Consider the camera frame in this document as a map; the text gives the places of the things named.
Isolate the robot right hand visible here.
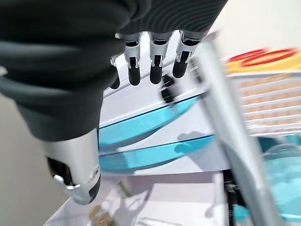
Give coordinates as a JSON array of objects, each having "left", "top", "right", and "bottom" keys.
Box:
[{"left": 0, "top": 0, "right": 228, "bottom": 205}]

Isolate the white blue medicine box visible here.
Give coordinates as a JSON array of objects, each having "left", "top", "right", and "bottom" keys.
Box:
[{"left": 135, "top": 215, "right": 170, "bottom": 226}]

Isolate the small glass medicine bottle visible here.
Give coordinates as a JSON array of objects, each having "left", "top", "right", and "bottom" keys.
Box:
[
  {"left": 88, "top": 202, "right": 119, "bottom": 226},
  {"left": 116, "top": 180, "right": 133, "bottom": 197}
]

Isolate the black cart lock key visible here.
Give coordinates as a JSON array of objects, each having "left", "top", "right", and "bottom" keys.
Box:
[{"left": 159, "top": 74, "right": 176, "bottom": 104}]

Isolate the yellow container red lid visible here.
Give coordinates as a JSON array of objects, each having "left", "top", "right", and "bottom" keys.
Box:
[{"left": 224, "top": 46, "right": 301, "bottom": 74}]

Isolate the white medical cart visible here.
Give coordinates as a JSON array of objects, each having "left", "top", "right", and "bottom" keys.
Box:
[{"left": 44, "top": 28, "right": 283, "bottom": 226}]

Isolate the white mesh basket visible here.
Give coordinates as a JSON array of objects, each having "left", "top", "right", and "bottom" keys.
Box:
[{"left": 225, "top": 70, "right": 301, "bottom": 137}]

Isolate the light blue waste bin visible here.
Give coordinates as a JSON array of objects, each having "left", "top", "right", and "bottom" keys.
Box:
[{"left": 256, "top": 134, "right": 301, "bottom": 226}]

